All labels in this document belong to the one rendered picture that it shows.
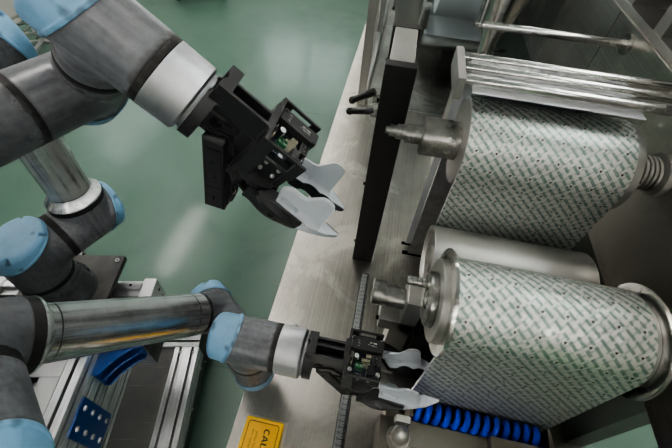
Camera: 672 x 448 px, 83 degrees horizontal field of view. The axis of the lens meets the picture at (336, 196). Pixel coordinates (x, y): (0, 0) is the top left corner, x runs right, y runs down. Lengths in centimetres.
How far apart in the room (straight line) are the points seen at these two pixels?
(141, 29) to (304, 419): 70
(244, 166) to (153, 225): 196
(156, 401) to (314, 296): 88
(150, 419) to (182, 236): 96
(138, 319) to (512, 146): 60
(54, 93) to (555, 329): 60
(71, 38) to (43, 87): 8
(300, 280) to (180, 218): 146
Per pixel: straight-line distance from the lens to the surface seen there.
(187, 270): 211
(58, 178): 96
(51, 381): 120
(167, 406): 161
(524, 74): 64
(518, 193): 65
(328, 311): 92
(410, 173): 123
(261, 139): 37
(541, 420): 78
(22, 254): 100
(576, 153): 64
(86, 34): 39
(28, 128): 46
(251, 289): 198
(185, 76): 38
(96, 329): 63
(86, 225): 103
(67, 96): 46
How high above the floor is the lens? 173
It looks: 47 degrees down
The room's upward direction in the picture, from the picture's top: 5 degrees clockwise
